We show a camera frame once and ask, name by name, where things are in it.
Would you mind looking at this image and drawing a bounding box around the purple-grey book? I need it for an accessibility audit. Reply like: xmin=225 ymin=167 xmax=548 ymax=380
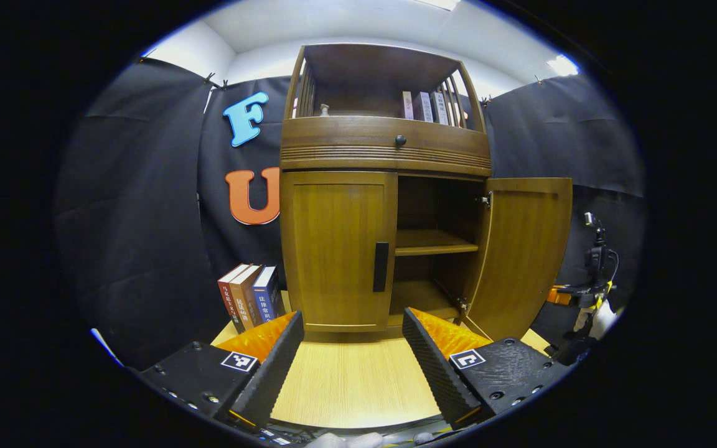
xmin=412 ymin=91 xmax=434 ymax=123

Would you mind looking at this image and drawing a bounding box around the wooden cabinet drawer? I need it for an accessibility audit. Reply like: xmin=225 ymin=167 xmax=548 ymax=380
xmin=280 ymin=116 xmax=492 ymax=177

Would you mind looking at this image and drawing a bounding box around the brown book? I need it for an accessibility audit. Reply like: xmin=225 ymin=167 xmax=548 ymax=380
xmin=229 ymin=264 xmax=264 ymax=329

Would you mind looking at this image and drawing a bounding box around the small ceiling light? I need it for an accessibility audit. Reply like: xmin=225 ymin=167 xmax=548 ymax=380
xmin=545 ymin=54 xmax=580 ymax=77

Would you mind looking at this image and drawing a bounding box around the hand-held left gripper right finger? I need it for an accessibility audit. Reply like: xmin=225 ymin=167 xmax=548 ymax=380
xmin=401 ymin=307 xmax=572 ymax=431

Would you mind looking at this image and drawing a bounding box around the wooden double-door shoe cabinet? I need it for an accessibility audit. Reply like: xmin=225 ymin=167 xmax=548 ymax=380
xmin=279 ymin=42 xmax=493 ymax=343

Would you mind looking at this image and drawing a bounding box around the wooden cabinet door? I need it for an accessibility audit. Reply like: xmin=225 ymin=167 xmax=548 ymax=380
xmin=461 ymin=177 xmax=574 ymax=342
xmin=281 ymin=171 xmax=398 ymax=334

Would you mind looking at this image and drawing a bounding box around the wooden inner cabinet shelf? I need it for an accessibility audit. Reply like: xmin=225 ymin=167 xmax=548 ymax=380
xmin=395 ymin=228 xmax=479 ymax=257

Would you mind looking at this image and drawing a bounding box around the black door handle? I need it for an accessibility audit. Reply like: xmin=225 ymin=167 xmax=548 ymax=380
xmin=373 ymin=241 xmax=390 ymax=293

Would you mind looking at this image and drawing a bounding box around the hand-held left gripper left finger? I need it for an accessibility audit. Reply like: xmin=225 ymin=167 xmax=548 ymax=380
xmin=138 ymin=310 xmax=305 ymax=430

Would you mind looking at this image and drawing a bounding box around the black backdrop cloth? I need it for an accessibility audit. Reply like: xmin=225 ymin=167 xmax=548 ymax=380
xmin=54 ymin=57 xmax=647 ymax=373

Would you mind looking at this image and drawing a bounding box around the red book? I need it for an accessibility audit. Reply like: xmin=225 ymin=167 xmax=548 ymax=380
xmin=217 ymin=263 xmax=251 ymax=334

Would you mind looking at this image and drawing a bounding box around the pale grey book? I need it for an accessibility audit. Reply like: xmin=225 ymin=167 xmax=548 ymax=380
xmin=429 ymin=91 xmax=449 ymax=125

